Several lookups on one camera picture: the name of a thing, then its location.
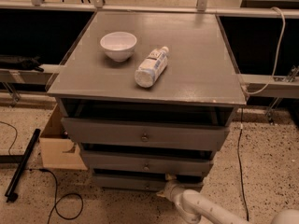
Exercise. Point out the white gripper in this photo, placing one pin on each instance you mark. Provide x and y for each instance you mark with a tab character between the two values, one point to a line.
171	188

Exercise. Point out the grey bottom drawer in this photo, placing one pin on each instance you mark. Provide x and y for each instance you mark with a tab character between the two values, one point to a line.
135	182

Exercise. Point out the grey drawer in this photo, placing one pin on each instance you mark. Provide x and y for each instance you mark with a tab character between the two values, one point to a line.
135	182
145	163
138	134

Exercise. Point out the grey middle drawer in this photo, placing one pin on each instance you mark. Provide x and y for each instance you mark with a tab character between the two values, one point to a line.
145	163

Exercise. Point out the grey wooden drawer cabinet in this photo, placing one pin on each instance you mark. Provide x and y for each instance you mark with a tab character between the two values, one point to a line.
198	87

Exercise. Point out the grey top drawer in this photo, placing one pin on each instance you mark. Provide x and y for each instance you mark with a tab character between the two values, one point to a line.
138	134

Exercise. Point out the brown cardboard box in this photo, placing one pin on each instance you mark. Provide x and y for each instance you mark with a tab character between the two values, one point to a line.
57	150

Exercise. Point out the white plastic bottle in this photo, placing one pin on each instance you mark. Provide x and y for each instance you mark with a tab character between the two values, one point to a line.
150	69

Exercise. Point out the white ceramic bowl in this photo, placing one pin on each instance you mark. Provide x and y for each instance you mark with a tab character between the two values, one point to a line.
118	46

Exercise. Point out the black metal bar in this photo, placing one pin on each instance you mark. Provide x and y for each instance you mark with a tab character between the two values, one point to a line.
10	194

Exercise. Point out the black cloth on rail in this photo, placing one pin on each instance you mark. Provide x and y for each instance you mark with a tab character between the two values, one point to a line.
20	63

